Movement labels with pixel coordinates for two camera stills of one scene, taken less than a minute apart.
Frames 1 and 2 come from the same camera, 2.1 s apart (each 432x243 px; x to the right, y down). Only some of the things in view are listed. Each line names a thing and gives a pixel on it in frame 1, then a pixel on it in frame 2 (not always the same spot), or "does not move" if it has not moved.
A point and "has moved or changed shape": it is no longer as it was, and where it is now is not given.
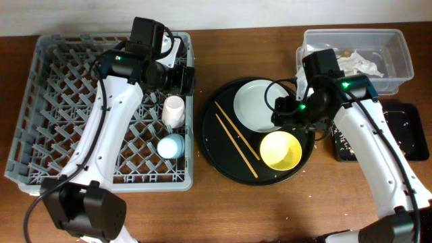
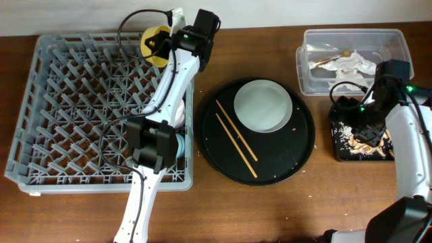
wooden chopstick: (237, 146) does not move
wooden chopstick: (238, 131) does not move
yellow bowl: (281, 150) has moved or changed shape
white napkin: (350, 64) does not move
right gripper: (284, 109) to (345, 115)
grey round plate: (254, 104) does not move
